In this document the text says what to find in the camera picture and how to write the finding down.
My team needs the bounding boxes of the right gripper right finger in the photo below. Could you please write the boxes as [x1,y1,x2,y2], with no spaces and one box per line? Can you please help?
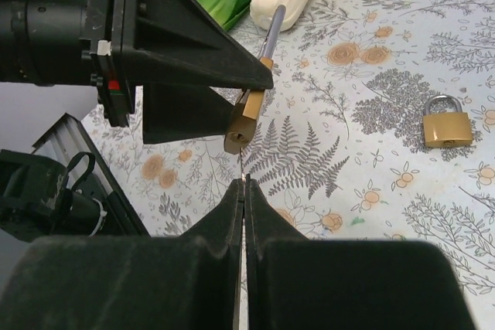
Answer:
[244,179,475,329]

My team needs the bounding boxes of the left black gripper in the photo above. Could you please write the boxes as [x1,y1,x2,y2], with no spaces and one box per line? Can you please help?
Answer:
[80,0,273,144]

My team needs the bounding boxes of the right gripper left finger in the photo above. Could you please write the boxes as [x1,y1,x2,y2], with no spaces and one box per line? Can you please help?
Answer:
[1,180,244,329]

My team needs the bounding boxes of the large brass long-shackle padlock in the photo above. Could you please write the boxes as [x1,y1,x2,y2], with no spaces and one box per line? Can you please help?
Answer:
[224,5,286,155]

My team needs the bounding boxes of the small metal key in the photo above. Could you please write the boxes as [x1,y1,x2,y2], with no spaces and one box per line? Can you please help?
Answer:
[238,148,246,184]

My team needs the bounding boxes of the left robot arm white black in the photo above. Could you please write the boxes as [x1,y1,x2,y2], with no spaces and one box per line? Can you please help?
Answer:
[1,0,273,242]

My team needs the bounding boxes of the floral table cloth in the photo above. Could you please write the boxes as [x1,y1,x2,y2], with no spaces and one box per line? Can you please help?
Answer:
[84,0,494,323]

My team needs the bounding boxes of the small brass padlock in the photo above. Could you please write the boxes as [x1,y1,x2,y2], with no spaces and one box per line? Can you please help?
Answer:
[422,95,473,148]

